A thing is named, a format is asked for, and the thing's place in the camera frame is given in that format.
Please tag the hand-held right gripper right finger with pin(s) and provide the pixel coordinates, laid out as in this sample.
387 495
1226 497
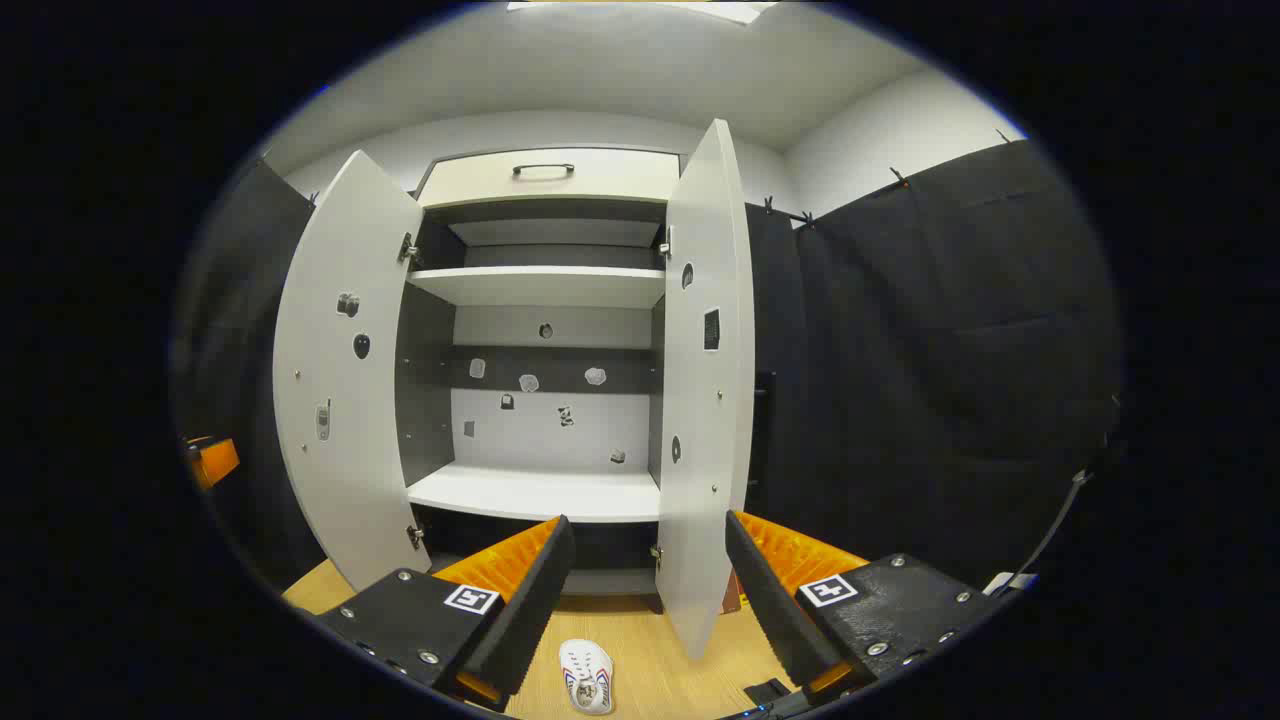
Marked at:
770 610

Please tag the white shoe cabinet door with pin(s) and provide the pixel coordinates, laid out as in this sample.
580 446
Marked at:
340 480
700 450

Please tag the brown book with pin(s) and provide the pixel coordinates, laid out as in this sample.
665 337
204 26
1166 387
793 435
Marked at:
732 592

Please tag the black backdrop cloth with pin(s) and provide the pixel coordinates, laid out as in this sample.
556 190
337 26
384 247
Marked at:
930 380

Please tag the white sneaker shoe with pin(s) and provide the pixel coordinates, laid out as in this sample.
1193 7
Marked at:
586 675

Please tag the ceiling light panel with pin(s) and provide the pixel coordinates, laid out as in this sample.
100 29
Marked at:
640 8

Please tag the white cabinet shelf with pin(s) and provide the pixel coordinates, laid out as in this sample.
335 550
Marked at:
540 495
540 288

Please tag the white shoe cabinet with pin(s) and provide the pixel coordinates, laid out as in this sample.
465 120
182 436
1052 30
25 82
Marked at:
550 430

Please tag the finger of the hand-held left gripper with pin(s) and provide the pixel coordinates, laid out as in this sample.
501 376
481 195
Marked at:
212 462

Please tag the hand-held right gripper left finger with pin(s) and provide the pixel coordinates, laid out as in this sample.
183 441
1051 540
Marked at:
530 610

